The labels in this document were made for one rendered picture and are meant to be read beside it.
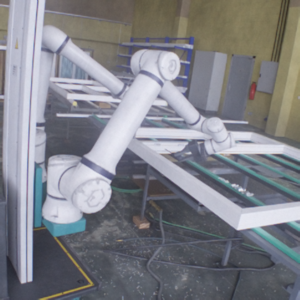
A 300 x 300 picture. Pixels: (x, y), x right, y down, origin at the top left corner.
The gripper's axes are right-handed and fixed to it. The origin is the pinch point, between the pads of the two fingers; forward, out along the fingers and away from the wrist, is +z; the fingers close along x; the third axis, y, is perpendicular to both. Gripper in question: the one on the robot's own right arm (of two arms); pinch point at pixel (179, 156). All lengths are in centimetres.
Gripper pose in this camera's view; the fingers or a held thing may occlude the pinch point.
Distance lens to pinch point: 198.6
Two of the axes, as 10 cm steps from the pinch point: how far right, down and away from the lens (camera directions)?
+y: 1.4, -6.1, 7.8
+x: -4.7, -7.3, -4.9
